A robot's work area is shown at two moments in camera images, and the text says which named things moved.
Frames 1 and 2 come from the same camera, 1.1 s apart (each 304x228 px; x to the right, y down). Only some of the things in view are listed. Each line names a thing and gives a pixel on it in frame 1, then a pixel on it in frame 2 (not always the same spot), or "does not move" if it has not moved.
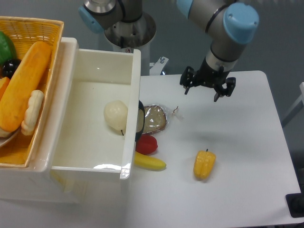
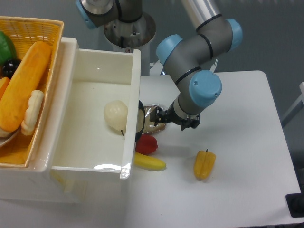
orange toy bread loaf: x=22 y=85 does not move
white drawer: x=97 y=112 does not move
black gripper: x=208 y=76 → x=158 y=115
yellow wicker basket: x=25 y=32 does not move
